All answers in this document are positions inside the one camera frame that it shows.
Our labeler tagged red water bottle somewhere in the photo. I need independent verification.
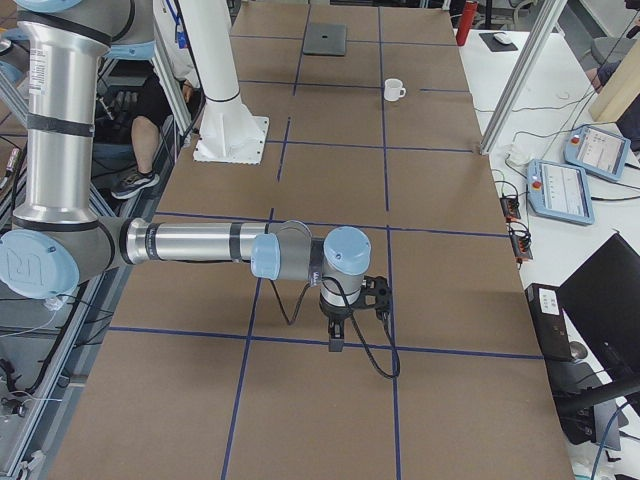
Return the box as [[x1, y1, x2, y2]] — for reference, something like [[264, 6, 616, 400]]
[[456, 1, 478, 46]]

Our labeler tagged dark grey closed laptop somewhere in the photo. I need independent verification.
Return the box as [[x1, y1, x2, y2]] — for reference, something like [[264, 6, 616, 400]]
[[302, 22, 347, 56]]

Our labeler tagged black computer box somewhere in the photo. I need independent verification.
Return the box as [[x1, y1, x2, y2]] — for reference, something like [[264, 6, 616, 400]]
[[525, 283, 573, 361]]

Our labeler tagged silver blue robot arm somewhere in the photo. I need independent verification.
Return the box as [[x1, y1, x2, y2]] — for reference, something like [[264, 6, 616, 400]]
[[1, 1, 371, 352]]

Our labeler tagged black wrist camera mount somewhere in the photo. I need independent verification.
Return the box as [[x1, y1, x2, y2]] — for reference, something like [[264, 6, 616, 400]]
[[353, 275, 392, 322]]

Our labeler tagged seated person in white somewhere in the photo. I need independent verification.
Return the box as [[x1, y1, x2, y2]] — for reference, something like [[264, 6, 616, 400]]
[[111, 1, 201, 200]]

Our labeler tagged far blue teach pendant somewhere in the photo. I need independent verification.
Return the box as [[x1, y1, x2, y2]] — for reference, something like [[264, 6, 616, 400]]
[[564, 125, 631, 182]]

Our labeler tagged white computer mouse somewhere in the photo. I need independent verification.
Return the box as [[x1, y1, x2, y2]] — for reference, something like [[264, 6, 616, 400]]
[[493, 32, 512, 45]]

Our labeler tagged blue teach pendant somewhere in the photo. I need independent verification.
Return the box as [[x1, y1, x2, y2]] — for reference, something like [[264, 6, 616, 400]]
[[564, 125, 631, 182], [527, 159, 595, 225]]

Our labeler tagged black orange adapter lower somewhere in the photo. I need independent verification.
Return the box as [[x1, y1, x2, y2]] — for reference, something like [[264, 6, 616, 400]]
[[507, 222, 533, 264]]

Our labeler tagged black mouse pad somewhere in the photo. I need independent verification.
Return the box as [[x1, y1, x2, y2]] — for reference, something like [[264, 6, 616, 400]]
[[479, 31, 518, 52]]

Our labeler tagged near blue teach pendant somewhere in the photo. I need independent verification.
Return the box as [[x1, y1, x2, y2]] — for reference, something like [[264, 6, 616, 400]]
[[527, 159, 595, 225]]

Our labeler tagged white power strip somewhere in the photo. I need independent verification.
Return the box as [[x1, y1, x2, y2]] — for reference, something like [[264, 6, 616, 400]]
[[505, 144, 533, 168]]

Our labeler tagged white ceramic cup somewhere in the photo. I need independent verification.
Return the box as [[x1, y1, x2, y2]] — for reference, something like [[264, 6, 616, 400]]
[[383, 78, 406, 102]]

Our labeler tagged black open laptop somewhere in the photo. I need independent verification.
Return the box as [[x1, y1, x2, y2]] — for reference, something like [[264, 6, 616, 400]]
[[558, 234, 639, 379]]

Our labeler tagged aluminium frame post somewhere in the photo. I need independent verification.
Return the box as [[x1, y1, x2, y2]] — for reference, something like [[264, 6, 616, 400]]
[[479, 0, 567, 155]]

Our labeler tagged black orange adapter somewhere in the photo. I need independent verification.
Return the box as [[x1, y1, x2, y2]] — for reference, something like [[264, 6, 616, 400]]
[[507, 222, 533, 264], [499, 195, 521, 222]]

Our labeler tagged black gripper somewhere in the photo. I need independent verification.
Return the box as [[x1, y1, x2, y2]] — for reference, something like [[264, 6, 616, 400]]
[[320, 297, 354, 352]]

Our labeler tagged wooden board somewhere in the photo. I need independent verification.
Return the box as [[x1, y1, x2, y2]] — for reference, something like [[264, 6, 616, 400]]
[[589, 38, 639, 122]]

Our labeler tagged black orange adapter upper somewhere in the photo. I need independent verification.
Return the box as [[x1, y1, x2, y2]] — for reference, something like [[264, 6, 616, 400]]
[[499, 195, 521, 222]]

